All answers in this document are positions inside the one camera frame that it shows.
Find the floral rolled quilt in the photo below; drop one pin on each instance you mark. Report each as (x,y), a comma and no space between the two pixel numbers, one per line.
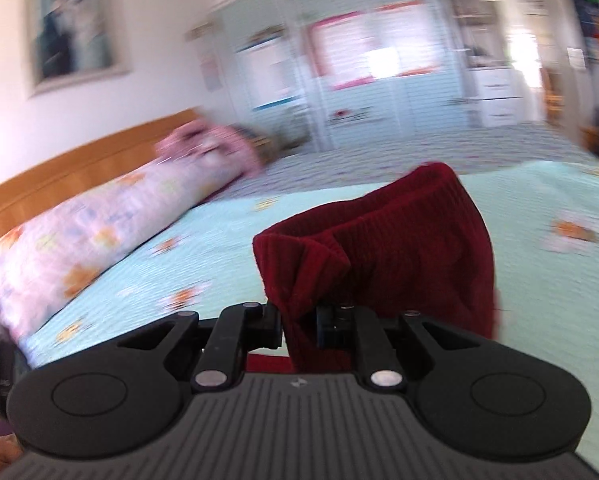
(79,240)

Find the green quilted bedspread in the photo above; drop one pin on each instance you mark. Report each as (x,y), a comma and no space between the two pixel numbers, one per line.
(219,240)

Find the pink floral blanket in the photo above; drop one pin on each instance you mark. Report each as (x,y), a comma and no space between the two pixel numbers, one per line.
(204,150)

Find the framed wedding photo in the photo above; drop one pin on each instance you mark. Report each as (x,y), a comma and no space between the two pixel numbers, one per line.
(74,35)

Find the wooden headboard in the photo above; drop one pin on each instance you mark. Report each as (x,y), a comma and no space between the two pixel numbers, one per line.
(79,170)

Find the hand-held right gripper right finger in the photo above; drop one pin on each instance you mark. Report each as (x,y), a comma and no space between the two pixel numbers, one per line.
(329,330)

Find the white sliding door wardrobe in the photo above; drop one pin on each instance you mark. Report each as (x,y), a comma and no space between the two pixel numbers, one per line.
(429,105)

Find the pink bordered poster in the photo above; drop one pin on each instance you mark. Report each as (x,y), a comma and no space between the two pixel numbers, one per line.
(404,40)
(347,47)

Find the red sweater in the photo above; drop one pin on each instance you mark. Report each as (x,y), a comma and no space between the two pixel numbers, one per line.
(404,240)

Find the blue bordered poster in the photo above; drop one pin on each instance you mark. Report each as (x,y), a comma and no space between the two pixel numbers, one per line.
(272,72)

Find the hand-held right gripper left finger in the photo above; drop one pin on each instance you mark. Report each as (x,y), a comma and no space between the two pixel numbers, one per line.
(267,327)

